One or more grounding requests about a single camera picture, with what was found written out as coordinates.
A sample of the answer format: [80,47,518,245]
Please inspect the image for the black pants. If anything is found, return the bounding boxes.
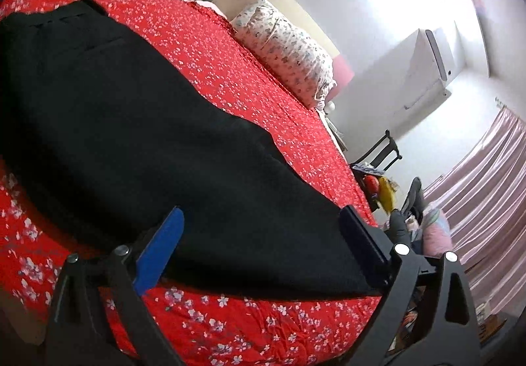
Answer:
[1,0,373,300]

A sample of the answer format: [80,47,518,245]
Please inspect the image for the red and yellow toy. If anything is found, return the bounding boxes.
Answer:
[364,175,396,214]

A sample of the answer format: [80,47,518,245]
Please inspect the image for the pink cushion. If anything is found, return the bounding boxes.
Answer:
[421,209,453,258]

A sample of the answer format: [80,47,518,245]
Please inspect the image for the black wooden chair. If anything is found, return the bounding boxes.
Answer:
[349,129,403,172]

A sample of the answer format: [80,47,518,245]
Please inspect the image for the pink striped curtain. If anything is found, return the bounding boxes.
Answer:
[424,107,525,315]

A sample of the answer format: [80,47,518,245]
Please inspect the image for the pink pillow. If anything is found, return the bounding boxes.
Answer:
[326,55,355,101]

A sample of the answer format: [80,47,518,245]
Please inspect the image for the white floral pillow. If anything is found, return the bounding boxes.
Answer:
[231,0,336,110]

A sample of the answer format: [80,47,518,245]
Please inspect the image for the white air conditioner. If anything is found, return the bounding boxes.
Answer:
[393,29,464,130]

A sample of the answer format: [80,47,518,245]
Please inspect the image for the red floral bedspread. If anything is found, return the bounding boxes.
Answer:
[1,0,378,365]

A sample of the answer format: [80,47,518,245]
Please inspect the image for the beige headboard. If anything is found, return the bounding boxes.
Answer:
[212,0,341,58]

